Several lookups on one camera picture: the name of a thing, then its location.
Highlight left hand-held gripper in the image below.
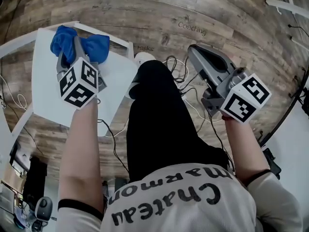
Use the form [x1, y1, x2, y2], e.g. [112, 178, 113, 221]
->
[56, 36, 108, 110]

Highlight white device with black circle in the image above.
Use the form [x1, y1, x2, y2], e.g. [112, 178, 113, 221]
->
[34, 196, 54, 221]

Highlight person's left forearm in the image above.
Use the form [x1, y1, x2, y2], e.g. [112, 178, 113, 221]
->
[57, 97, 107, 215]

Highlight black cable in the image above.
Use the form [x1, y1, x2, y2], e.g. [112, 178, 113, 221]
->
[98, 119, 130, 174]
[166, 55, 209, 100]

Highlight person's white printed shirt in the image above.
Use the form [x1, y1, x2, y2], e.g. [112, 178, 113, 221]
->
[55, 163, 303, 232]

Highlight blue cloth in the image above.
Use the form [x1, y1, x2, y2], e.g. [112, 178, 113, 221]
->
[50, 25, 111, 65]

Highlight person's right forearm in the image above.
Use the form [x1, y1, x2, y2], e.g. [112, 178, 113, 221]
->
[221, 112, 271, 186]

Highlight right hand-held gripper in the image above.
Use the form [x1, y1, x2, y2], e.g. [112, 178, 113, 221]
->
[187, 44, 272, 123]

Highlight white desk frame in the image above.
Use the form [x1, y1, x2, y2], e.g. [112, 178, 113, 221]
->
[265, 0, 309, 16]

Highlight person's black trousers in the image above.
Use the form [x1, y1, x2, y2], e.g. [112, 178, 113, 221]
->
[125, 59, 229, 182]

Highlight black post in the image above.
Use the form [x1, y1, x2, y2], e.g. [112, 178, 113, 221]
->
[23, 156, 48, 203]

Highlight person's white shoe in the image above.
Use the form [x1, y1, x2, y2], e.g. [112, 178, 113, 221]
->
[133, 52, 156, 66]

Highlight white wooden chair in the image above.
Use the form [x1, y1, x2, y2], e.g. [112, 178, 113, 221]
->
[0, 20, 139, 138]

